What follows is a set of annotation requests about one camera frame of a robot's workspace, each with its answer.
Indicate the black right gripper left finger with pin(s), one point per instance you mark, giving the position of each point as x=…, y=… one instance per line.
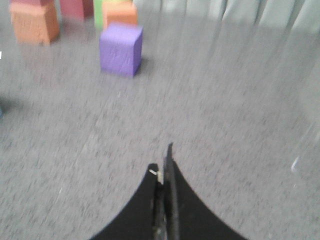
x=143, y=217

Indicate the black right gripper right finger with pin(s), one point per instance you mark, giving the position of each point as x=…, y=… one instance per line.
x=187, y=217

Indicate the purple foam block dented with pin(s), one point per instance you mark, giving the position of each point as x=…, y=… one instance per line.
x=120, y=48

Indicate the pale grey curtain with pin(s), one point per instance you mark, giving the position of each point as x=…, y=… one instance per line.
x=296, y=15

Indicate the orange foam block smooth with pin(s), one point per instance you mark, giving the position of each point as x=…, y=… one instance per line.
x=122, y=12

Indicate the green foam block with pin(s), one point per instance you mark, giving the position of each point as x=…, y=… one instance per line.
x=98, y=12

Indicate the red foam block rear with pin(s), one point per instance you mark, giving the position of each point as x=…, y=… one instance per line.
x=77, y=9

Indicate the orange foam block dented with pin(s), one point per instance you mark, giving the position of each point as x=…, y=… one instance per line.
x=35, y=24

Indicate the coral red foam block top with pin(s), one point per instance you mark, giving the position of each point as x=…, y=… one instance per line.
x=32, y=2

